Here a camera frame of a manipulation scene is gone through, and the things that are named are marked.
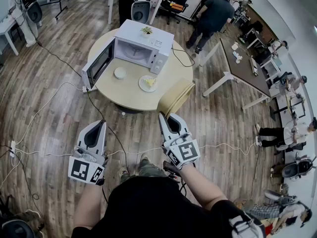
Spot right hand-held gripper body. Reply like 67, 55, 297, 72
162, 132, 201, 170

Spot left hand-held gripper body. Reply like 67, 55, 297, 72
68, 145, 109, 186

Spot beige plastic container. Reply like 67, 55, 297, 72
158, 77, 196, 120

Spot white microwave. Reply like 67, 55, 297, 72
81, 19, 175, 91

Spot person's left forearm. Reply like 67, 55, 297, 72
72, 182, 105, 229

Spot person's right forearm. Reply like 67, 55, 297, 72
177, 163, 228, 211

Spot black waist-mounted device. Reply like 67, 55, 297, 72
162, 160, 186, 183

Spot person's camouflage trousers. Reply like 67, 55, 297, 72
118, 161, 169, 183

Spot white plate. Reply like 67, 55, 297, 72
138, 75, 158, 93

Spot round wooden table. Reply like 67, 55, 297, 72
88, 28, 194, 115

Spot person's black shirt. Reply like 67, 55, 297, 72
71, 176, 267, 238

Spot white bowl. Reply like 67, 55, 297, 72
113, 66, 128, 80

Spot dark desk with white legs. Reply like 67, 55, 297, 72
199, 37, 272, 114

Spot small potted plant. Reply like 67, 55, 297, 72
140, 26, 154, 39

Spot grey rounded backpack unit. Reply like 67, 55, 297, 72
21, 0, 43, 24
281, 157, 317, 180
130, 0, 152, 25

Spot black floor cable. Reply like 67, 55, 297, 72
86, 90, 129, 170
37, 41, 83, 78

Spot white floor cable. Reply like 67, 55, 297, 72
13, 142, 258, 158
14, 82, 85, 146

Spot black device cable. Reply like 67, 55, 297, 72
178, 179, 188, 197

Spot grey harness strap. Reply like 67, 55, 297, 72
229, 211, 267, 238

